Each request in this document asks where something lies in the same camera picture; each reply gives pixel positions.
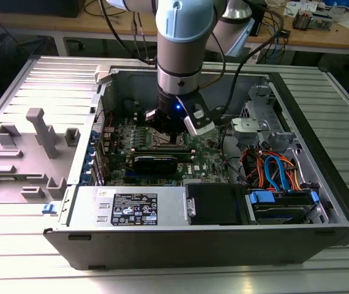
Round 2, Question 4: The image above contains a blue plastic clip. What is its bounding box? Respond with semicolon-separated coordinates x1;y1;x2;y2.
41;203;58;216

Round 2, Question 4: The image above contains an orange wire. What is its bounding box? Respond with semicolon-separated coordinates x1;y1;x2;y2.
252;149;303;191

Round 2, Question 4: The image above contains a silver round-topped bracket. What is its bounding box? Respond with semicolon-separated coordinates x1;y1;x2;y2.
230;118;269;142

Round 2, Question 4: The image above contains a grey parts rack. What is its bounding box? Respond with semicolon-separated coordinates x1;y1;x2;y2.
0;107;81;203

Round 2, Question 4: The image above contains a silver power supply with label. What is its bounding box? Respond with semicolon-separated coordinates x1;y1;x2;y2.
58;185;191;228

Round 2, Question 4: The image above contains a black and silver PC case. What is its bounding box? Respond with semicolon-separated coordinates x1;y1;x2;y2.
42;62;349;270

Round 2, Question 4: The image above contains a blue hanging cable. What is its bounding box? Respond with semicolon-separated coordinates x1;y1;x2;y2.
267;23;282;64

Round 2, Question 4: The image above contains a silver rear port block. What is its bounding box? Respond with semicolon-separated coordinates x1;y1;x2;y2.
102;127;114;145

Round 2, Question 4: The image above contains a hard disk in blue carrier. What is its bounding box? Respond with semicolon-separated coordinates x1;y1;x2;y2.
244;188;321;227

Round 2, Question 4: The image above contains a pale case latch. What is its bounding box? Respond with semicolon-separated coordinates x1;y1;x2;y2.
94;63;116;85

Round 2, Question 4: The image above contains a black graphics card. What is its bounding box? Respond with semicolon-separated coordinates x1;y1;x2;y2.
130;154;179;176

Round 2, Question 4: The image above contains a black power cable bundle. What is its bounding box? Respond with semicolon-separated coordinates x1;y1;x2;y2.
219;126;247;186

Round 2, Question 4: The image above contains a blue flat wire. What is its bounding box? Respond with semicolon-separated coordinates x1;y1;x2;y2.
264;155;292;194

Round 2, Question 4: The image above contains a thin red wire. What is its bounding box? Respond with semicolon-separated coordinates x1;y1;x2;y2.
96;109;114;128

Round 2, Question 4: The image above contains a copper coil transformer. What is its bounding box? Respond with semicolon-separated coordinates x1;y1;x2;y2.
293;8;312;31

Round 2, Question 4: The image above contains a copper coloured robot hose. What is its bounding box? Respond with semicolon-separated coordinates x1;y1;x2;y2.
197;73;227;90

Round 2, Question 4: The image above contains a CPU socket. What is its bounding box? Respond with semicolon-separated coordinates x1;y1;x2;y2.
150;130;191;150

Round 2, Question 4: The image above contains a black RAM slot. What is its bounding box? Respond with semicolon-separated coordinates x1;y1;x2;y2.
130;145;194;154
130;151;195;161

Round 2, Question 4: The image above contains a wooden workbench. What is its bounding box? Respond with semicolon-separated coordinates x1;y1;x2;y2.
0;0;349;58

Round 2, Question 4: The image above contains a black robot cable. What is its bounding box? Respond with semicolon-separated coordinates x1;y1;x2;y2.
216;27;288;119

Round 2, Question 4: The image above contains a white printed box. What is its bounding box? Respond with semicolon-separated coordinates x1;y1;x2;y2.
284;0;321;18

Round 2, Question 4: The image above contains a black box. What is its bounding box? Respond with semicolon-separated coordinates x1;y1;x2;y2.
0;0;86;18

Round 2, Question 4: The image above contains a green motherboard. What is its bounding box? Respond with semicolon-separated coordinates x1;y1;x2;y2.
100;115;233;187

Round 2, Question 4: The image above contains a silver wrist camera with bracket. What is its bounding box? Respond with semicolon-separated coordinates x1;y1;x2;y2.
176;94;216;137

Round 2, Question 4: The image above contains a metal socket cover frame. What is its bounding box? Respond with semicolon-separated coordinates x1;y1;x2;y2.
154;131;189;148

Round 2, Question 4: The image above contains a silver drive cage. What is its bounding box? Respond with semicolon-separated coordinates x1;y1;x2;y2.
242;84;279;123

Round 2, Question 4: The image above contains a black tower unit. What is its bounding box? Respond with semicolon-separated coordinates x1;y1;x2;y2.
249;0;268;37

